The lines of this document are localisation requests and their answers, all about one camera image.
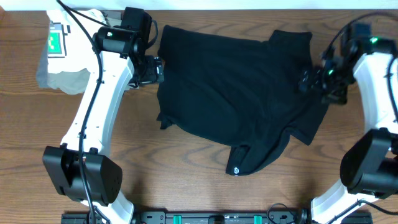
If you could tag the black t-shirt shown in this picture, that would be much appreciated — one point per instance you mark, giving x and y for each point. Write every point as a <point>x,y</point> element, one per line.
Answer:
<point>238,92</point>

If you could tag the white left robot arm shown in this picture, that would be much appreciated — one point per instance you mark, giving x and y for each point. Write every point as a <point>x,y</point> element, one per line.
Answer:
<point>80,167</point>

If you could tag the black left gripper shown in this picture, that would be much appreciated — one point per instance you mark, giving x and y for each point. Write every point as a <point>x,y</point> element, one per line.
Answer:
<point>154,70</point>

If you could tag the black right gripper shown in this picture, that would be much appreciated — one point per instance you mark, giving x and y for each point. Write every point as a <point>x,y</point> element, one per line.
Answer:
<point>314,81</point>

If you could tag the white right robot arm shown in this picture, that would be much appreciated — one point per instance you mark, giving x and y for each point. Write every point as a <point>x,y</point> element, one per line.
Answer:
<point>366,173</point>

